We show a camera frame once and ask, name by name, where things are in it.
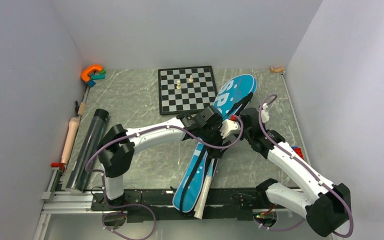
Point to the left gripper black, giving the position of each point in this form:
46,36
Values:
215,153

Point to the blue racket cover bag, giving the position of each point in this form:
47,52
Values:
193,189

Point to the blue badminton racket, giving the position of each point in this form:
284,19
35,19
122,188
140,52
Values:
201,202

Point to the black shuttlecock tube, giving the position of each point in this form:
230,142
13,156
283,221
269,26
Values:
78,176

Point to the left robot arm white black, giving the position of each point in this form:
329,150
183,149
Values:
119,145

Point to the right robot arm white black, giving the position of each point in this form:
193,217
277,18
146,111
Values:
325,205

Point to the colourful toy brick stack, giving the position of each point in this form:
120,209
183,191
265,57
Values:
299,152

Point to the small wooden piece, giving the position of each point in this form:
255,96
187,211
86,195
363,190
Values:
280,69

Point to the black white chessboard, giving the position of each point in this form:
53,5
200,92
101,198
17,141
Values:
193,96

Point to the white chess piece left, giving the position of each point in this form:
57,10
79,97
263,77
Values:
178,84

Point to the wooden pin toy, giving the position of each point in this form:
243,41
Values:
73,127

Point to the orange green toy blocks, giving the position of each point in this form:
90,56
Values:
93,73

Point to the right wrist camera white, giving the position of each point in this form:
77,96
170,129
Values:
264,114

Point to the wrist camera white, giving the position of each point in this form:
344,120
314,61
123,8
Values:
230,126
264,114

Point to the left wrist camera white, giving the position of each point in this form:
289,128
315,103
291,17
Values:
230,126

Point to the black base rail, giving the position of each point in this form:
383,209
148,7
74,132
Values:
221,203

